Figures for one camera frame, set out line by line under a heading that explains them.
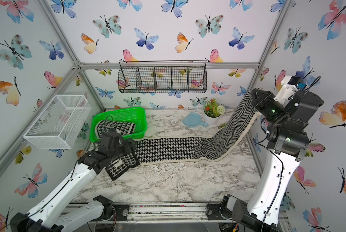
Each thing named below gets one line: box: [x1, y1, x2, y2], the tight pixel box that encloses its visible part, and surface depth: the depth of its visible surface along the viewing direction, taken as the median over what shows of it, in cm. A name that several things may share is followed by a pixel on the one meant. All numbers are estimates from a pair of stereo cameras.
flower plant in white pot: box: [203, 98, 226, 126], surface depth 103 cm
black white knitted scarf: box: [95, 91, 259, 181], surface depth 95 cm
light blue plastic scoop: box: [181, 112, 209, 128], surface depth 116 cm
